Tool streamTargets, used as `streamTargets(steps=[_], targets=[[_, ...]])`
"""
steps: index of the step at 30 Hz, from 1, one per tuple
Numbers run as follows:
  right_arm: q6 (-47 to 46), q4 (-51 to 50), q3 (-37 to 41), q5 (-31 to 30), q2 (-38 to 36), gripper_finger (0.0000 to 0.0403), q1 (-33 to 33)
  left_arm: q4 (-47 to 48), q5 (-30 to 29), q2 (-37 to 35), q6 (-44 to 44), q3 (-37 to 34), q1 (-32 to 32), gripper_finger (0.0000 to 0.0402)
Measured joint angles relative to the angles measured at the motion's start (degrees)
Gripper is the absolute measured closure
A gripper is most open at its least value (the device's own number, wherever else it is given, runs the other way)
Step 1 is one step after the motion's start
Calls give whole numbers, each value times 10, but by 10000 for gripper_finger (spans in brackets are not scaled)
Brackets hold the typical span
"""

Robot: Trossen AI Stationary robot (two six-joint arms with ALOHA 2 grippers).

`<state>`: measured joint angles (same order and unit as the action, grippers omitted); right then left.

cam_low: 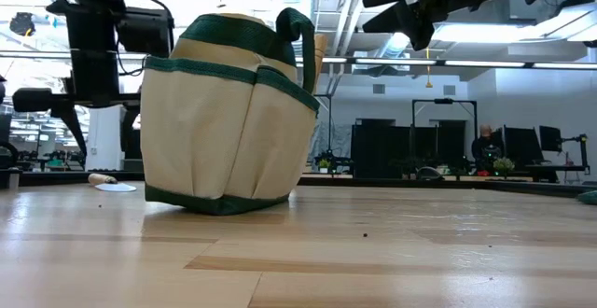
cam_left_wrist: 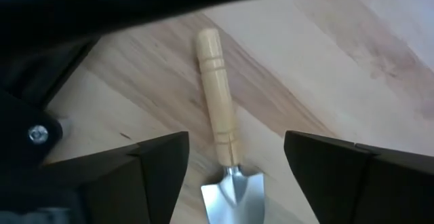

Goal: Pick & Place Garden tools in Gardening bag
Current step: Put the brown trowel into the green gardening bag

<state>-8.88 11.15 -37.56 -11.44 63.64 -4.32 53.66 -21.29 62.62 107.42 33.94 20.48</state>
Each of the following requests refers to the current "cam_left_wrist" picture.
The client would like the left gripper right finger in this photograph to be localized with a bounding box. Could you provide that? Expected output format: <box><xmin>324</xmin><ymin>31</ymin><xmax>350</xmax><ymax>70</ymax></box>
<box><xmin>283</xmin><ymin>130</ymin><xmax>434</xmax><ymax>224</ymax></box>

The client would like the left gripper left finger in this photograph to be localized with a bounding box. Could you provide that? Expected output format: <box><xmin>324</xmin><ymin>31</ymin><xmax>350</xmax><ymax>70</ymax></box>
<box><xmin>43</xmin><ymin>131</ymin><xmax>190</xmax><ymax>224</ymax></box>

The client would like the wooden handled silver trowel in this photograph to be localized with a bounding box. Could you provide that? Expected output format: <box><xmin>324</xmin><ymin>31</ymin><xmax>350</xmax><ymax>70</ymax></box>
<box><xmin>195</xmin><ymin>28</ymin><xmax>266</xmax><ymax>224</ymax></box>

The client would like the black metal table frame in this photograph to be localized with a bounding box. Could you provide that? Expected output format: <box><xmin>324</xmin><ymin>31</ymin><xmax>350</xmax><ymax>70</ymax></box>
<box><xmin>0</xmin><ymin>0</ymin><xmax>434</xmax><ymax>170</ymax></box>

